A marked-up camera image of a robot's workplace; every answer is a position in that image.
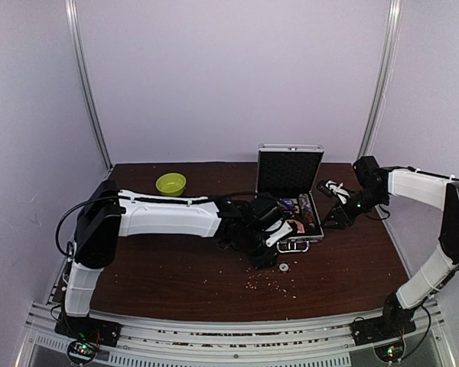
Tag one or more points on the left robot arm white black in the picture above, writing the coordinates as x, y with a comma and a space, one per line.
111, 213

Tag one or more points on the aluminium poker case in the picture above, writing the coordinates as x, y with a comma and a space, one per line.
286, 171

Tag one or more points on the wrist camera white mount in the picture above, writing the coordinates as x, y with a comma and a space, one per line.
272, 237
332, 189

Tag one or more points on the front aluminium rail base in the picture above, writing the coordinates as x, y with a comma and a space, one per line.
322, 341

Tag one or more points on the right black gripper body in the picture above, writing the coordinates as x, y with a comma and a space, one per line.
369, 200

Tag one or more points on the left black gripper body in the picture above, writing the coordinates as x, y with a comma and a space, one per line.
248, 245

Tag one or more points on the aluminium frame post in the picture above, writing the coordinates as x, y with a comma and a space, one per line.
382, 80
85, 84

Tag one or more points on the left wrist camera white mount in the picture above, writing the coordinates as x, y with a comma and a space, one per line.
272, 237

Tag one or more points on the green bowl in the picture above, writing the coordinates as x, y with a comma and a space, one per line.
171, 184

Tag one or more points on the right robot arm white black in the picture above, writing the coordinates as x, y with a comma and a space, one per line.
434, 198

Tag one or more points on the right aluminium frame post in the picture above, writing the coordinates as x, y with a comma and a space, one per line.
382, 80

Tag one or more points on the purple round button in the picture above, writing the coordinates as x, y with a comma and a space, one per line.
287, 203

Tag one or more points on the chip row in case right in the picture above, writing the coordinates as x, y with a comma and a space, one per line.
307, 212

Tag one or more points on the left aluminium frame post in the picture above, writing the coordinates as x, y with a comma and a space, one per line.
85, 84

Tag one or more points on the card deck in case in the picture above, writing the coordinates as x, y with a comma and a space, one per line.
297, 226

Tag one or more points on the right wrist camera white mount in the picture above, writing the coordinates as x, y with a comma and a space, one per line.
332, 189

